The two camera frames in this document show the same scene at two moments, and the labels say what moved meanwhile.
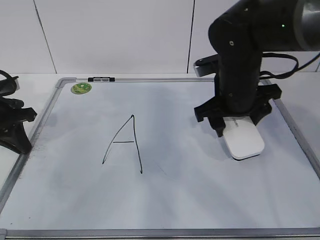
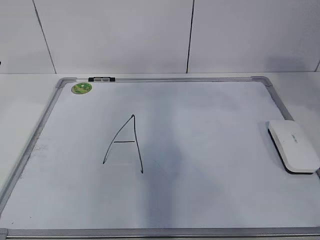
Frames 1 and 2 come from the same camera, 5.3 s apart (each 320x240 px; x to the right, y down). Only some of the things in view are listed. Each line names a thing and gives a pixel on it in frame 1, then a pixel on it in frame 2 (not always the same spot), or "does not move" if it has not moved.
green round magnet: (81, 88) does not move
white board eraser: (242, 137) -> (295, 151)
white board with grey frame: (125, 158) does not move
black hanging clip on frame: (101, 79) does not move
